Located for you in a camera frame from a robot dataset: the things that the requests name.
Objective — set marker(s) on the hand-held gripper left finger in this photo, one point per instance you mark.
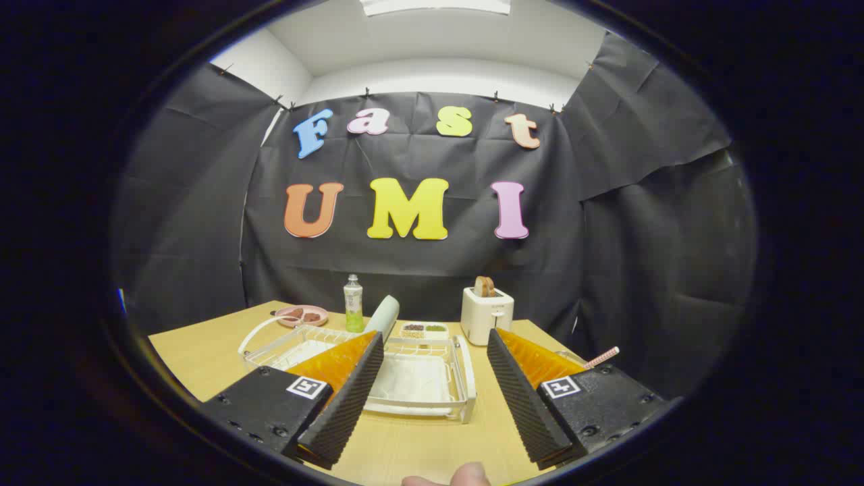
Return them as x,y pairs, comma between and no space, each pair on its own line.
351,398

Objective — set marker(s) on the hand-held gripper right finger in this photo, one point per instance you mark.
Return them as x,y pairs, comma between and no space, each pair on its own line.
523,398

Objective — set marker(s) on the white dish rack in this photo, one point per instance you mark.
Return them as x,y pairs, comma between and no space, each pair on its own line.
418,385

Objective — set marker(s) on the mint green plate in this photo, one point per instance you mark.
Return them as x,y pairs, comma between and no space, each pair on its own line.
383,314

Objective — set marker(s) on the pink divided dish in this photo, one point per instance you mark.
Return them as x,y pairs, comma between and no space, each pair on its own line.
318,320

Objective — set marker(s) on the white toaster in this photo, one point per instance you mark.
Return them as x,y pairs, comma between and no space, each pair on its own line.
484,317

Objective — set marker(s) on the green drink bottle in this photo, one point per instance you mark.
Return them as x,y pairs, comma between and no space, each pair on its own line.
353,304

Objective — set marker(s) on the white tray of beans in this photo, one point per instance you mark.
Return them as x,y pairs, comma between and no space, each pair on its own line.
424,332

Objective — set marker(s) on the toasted bread slice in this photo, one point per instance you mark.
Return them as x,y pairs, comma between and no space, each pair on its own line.
483,286

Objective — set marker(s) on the black backdrop cloth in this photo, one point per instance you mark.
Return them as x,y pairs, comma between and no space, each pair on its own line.
607,270

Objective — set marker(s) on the ceiling light panel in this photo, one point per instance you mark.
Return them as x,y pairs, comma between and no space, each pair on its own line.
435,6

